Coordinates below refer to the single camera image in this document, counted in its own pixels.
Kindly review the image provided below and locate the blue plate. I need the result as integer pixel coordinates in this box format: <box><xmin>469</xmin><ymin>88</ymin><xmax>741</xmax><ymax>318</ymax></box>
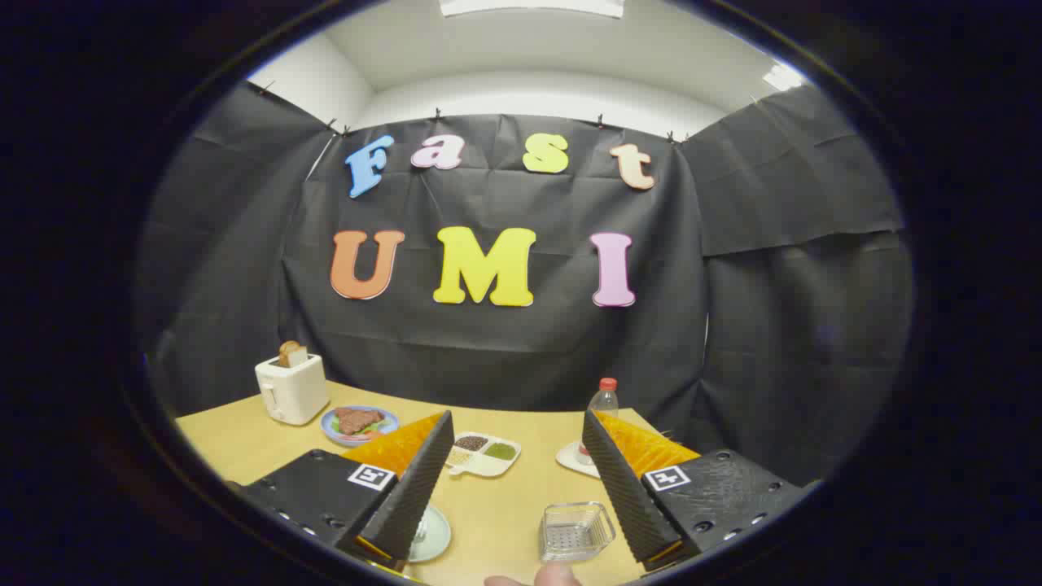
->
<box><xmin>320</xmin><ymin>405</ymin><xmax>400</xmax><ymax>448</ymax></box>

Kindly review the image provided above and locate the white toaster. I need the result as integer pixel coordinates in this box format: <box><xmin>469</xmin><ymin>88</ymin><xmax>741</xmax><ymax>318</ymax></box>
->
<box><xmin>255</xmin><ymin>353</ymin><xmax>331</xmax><ymax>426</ymax></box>

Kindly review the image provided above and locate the black backdrop cloth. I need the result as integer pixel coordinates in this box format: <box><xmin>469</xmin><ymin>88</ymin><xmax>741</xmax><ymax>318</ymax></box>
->
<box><xmin>134</xmin><ymin>81</ymin><xmax>917</xmax><ymax>489</ymax></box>

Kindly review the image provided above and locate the perforated metal tray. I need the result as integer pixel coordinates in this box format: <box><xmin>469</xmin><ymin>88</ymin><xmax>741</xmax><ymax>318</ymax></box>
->
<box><xmin>539</xmin><ymin>502</ymin><xmax>616</xmax><ymax>564</ymax></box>

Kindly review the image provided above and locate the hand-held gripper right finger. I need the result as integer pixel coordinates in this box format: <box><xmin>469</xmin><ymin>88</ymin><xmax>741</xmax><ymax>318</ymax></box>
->
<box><xmin>580</xmin><ymin>409</ymin><xmax>819</xmax><ymax>575</ymax></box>

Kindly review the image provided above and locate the white square coaster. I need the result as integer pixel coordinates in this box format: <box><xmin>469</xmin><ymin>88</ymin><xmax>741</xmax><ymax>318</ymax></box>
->
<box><xmin>556</xmin><ymin>440</ymin><xmax>602</xmax><ymax>479</ymax></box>

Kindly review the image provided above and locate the white divided dish with beans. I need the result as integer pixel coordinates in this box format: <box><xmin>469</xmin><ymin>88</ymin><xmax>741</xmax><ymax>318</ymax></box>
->
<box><xmin>445</xmin><ymin>431</ymin><xmax>522</xmax><ymax>479</ymax></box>

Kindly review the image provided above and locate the ceiling light panel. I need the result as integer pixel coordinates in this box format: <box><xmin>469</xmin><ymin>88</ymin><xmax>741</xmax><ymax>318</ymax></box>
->
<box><xmin>440</xmin><ymin>0</ymin><xmax>626</xmax><ymax>19</ymax></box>
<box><xmin>763</xmin><ymin>63</ymin><xmax>807</xmax><ymax>92</ymax></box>

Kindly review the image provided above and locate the light green plate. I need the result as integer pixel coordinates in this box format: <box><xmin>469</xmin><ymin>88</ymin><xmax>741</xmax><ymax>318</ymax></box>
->
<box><xmin>407</xmin><ymin>505</ymin><xmax>453</xmax><ymax>564</ymax></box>

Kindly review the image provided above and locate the brown steak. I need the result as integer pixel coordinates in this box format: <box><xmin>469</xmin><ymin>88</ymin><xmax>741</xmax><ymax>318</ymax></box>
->
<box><xmin>335</xmin><ymin>408</ymin><xmax>383</xmax><ymax>436</ymax></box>

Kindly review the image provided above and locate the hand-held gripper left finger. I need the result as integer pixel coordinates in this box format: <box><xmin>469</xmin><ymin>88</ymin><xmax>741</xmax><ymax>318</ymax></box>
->
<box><xmin>240</xmin><ymin>409</ymin><xmax>457</xmax><ymax>572</ymax></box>

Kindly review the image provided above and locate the clear bottle with red cap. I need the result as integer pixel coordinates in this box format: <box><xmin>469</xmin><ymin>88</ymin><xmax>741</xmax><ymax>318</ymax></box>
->
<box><xmin>575</xmin><ymin>378</ymin><xmax>620</xmax><ymax>466</ymax></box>

